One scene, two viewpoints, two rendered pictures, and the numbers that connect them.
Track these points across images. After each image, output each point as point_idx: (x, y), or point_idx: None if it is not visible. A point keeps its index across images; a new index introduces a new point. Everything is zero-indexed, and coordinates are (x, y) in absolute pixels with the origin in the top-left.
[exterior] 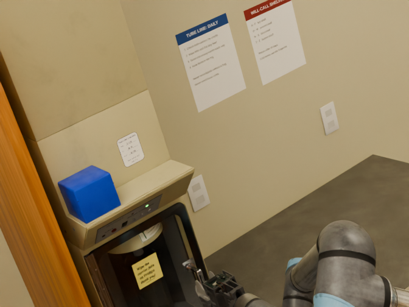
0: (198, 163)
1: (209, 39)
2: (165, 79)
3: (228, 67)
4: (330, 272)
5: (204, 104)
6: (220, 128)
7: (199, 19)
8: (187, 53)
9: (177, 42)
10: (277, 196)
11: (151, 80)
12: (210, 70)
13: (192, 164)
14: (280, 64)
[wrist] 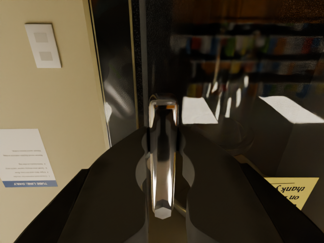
0: (40, 80)
1: (22, 176)
2: (71, 163)
3: (0, 152)
4: None
5: (29, 132)
6: (8, 104)
7: (33, 189)
8: (46, 173)
9: (56, 182)
10: None
11: (85, 167)
12: (21, 155)
13: (49, 83)
14: None
